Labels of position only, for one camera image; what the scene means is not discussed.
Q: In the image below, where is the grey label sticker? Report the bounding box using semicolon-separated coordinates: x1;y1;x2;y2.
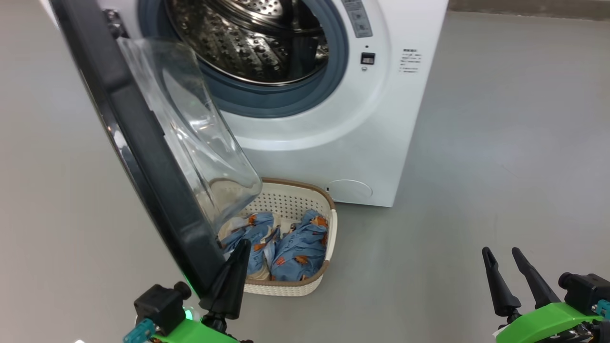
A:
341;0;373;39

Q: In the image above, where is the round white filter access cover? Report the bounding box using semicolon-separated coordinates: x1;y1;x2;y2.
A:
326;179;374;201

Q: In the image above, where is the cream perforated laundry basket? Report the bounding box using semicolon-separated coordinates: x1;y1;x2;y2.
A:
210;178;338;297

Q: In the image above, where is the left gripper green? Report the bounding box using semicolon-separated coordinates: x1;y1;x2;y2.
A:
152;239;252;343

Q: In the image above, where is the blue garment with orange print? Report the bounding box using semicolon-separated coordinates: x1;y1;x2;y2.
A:
222;213;282;277
270;210;329;282

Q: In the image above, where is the dark round washer door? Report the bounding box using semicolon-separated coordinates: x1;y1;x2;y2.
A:
50;0;263;298

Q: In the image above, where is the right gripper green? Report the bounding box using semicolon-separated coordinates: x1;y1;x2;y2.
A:
481;246;603;343

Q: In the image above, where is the white front-load washing machine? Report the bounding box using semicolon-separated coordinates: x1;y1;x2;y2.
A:
41;0;448;208

